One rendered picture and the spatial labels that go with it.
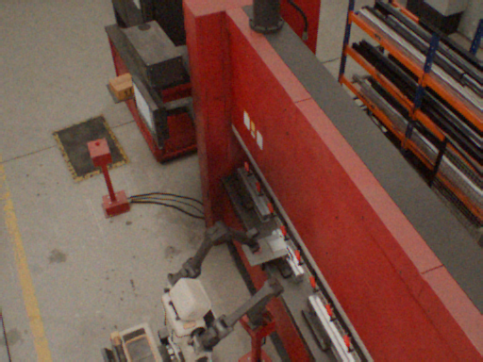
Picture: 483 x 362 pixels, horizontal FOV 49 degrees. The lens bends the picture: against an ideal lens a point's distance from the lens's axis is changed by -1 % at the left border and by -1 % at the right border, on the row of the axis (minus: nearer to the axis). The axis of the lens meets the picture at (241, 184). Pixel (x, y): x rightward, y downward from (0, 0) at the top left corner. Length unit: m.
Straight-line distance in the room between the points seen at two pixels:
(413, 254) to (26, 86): 5.77
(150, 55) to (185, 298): 1.61
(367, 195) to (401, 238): 0.24
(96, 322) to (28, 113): 2.95
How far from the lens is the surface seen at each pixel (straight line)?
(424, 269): 2.09
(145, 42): 3.80
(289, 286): 3.64
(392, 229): 2.17
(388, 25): 5.02
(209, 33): 3.42
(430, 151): 4.82
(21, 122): 6.60
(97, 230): 5.20
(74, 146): 6.05
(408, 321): 2.35
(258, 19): 3.13
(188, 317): 3.04
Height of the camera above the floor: 3.96
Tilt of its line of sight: 48 degrees down
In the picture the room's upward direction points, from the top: 1 degrees counter-clockwise
